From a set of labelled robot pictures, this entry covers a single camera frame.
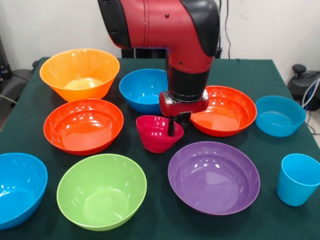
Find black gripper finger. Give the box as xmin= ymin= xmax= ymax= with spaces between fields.
xmin=167 ymin=116 xmax=177 ymax=137
xmin=180 ymin=113 xmax=192 ymax=132

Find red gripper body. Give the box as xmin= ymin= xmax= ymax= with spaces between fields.
xmin=159 ymin=89 xmax=210 ymax=118

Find small pink bowl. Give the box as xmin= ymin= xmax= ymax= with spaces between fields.
xmin=135 ymin=114 xmax=185 ymax=154

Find red-orange bowl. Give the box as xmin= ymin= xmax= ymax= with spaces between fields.
xmin=43 ymin=98 xmax=125 ymax=156
xmin=189 ymin=85 xmax=258 ymax=138

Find medium blue bowl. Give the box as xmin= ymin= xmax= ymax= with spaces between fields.
xmin=118 ymin=68 xmax=170 ymax=116

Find dark green table cloth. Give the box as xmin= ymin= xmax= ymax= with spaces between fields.
xmin=0 ymin=56 xmax=320 ymax=240

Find purple bowl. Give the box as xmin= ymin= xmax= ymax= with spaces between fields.
xmin=167 ymin=141 xmax=261 ymax=216

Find low blue ridged bowl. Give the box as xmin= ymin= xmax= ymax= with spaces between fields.
xmin=254 ymin=95 xmax=306 ymax=138

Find green bowl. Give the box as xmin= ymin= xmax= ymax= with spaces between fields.
xmin=56 ymin=153 xmax=148 ymax=232

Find large orange bowl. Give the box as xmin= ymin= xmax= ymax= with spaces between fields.
xmin=39 ymin=48 xmax=121 ymax=103

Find blue cup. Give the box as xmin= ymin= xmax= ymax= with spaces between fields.
xmin=276 ymin=153 xmax=320 ymax=207

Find large blue bowl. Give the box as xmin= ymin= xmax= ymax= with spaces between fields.
xmin=0 ymin=152 xmax=49 ymax=231

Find black cable with plug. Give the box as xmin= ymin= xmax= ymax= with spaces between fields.
xmin=215 ymin=0 xmax=224 ymax=60

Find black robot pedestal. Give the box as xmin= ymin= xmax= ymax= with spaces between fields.
xmin=121 ymin=46 xmax=223 ymax=60

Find thin black wall cable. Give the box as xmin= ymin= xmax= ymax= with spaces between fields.
xmin=224 ymin=0 xmax=232 ymax=60

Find blue and white cables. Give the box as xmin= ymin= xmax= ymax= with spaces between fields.
xmin=301 ymin=77 xmax=320 ymax=136

